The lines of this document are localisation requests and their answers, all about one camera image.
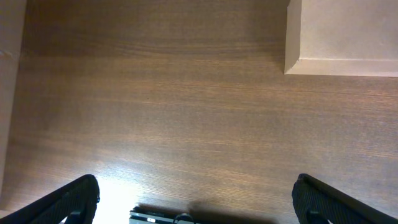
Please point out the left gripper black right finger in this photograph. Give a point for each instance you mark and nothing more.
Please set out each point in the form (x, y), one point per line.
(317, 202)

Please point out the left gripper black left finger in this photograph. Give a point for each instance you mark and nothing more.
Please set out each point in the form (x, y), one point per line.
(75, 202)

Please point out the brown cardboard box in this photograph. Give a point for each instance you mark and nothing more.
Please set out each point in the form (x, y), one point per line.
(341, 37)

